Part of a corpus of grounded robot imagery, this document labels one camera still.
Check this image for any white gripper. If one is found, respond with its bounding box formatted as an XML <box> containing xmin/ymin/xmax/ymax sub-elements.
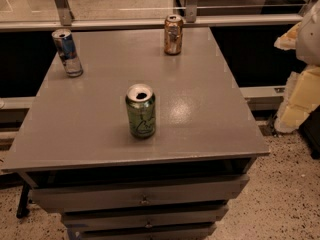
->
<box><xmin>274</xmin><ymin>0</ymin><xmax>320</xmax><ymax>133</ymax></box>

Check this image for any green soda can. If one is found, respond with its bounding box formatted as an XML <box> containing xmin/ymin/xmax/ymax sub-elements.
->
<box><xmin>125</xmin><ymin>84</ymin><xmax>156</xmax><ymax>138</ymax></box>

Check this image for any orange soda can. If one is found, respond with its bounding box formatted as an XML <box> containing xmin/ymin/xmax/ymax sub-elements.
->
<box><xmin>164</xmin><ymin>14</ymin><xmax>183</xmax><ymax>55</ymax></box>

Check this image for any blue silver energy drink can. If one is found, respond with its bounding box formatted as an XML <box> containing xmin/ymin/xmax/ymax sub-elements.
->
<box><xmin>52</xmin><ymin>29</ymin><xmax>83</xmax><ymax>77</ymax></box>

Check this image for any grey middle drawer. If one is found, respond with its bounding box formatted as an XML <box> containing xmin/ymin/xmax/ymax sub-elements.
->
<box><xmin>62</xmin><ymin>204</ymin><xmax>228</xmax><ymax>231</ymax></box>

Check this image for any grey drawer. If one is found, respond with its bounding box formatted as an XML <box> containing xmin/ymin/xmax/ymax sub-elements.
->
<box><xmin>32</xmin><ymin>174</ymin><xmax>249</xmax><ymax>213</ymax></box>
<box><xmin>62</xmin><ymin>204</ymin><xmax>228</xmax><ymax>231</ymax></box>
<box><xmin>69</xmin><ymin>223</ymin><xmax>216</xmax><ymax>240</ymax></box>

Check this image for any grey bottom drawer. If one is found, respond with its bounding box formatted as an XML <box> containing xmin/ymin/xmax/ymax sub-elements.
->
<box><xmin>69</xmin><ymin>223</ymin><xmax>216</xmax><ymax>240</ymax></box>

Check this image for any grey top drawer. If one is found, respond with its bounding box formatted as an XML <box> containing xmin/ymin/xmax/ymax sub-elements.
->
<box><xmin>32</xmin><ymin>174</ymin><xmax>249</xmax><ymax>213</ymax></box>

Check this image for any metal railing frame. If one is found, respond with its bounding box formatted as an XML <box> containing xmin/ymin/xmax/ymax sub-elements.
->
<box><xmin>0</xmin><ymin>0</ymin><xmax>320</xmax><ymax>112</ymax></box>

